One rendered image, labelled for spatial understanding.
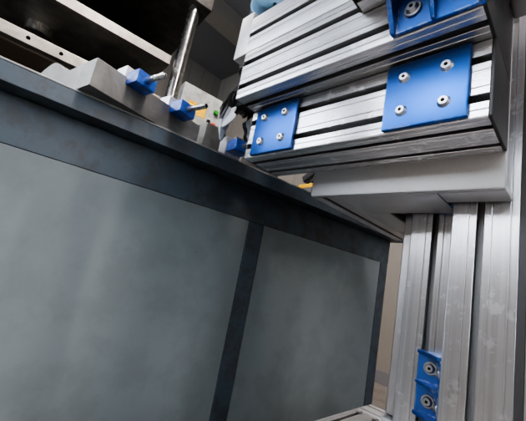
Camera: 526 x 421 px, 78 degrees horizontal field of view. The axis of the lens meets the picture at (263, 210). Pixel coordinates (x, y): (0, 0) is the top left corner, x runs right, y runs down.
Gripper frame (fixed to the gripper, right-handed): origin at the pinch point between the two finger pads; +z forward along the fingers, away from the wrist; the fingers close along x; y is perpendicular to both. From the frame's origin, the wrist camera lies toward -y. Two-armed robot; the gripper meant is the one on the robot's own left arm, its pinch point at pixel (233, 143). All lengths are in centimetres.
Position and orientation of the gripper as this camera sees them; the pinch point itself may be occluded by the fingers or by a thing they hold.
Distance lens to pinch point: 85.1
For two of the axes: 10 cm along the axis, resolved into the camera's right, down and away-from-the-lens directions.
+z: -1.9, 9.6, -2.0
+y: 6.3, -0.4, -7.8
